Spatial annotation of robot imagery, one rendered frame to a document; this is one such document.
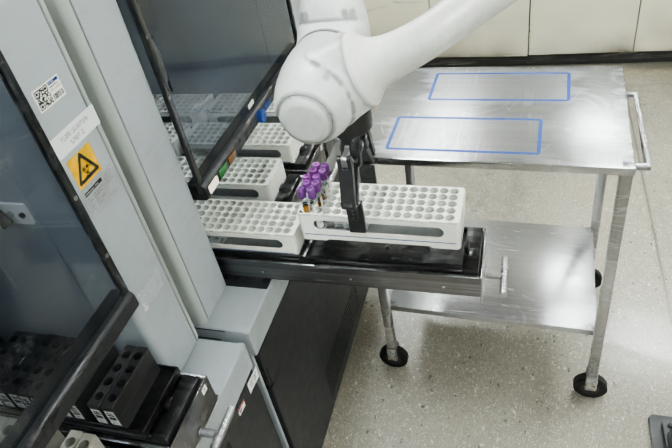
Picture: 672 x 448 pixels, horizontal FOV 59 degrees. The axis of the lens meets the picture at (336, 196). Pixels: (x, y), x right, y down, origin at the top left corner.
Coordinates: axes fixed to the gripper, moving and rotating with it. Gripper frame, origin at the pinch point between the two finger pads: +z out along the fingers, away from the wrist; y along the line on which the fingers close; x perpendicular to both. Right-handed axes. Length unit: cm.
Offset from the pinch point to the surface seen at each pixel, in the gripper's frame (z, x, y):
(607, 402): 91, -53, 26
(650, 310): 91, -69, 62
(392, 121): 9.4, 3.6, 43.8
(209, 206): 5.0, 34.9, 2.8
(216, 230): 5.0, 30.0, -4.4
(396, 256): 11.2, -5.5, -2.1
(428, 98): 9, -4, 55
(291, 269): 12.5, 14.9, -6.3
